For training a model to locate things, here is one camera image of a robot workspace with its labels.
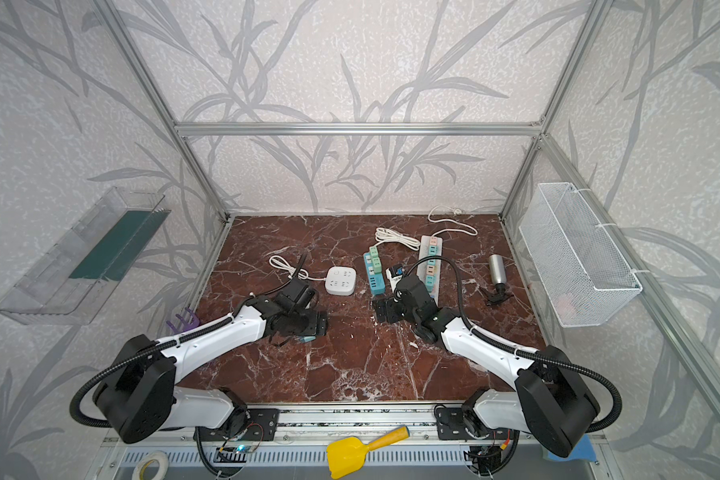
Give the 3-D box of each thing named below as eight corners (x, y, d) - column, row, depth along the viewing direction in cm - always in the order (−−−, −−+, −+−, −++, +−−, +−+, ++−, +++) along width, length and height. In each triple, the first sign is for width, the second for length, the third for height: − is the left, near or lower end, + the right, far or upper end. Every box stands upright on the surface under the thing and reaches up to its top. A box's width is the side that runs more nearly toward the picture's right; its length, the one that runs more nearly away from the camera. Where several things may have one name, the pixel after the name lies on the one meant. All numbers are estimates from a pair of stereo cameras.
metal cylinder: (495, 288, 100) (497, 285, 99) (486, 257, 109) (487, 254, 107) (510, 288, 100) (512, 285, 99) (500, 257, 109) (501, 254, 107)
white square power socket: (324, 295, 100) (323, 290, 97) (328, 271, 106) (326, 266, 103) (356, 295, 100) (355, 290, 97) (357, 271, 106) (356, 266, 103)
